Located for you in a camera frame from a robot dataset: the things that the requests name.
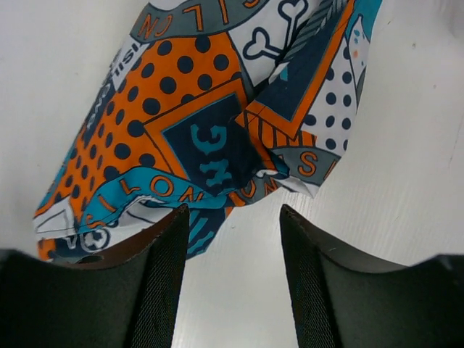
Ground colourful patterned shorts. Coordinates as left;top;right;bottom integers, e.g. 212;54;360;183
33;1;381;261

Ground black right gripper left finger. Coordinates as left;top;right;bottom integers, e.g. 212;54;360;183
1;205;189;347

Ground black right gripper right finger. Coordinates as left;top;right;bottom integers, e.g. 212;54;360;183
279;205;463;347

